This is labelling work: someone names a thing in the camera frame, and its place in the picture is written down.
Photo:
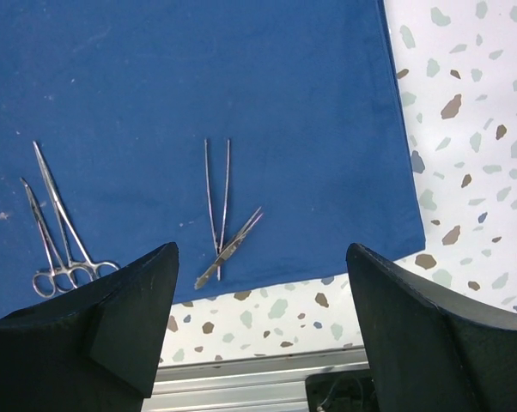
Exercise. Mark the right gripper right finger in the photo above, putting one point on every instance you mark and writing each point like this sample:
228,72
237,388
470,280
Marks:
428,347

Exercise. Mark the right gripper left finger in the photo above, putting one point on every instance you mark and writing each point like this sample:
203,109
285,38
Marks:
95,348

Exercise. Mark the steel forceps with ring handles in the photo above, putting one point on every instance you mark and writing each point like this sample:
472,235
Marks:
61,276

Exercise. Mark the blue surgical cloth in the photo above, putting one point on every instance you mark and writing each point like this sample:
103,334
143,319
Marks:
175,120

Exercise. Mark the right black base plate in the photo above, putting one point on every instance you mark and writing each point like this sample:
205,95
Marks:
348,391

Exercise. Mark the aluminium rail frame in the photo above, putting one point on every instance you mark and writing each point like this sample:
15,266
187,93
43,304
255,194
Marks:
269,383

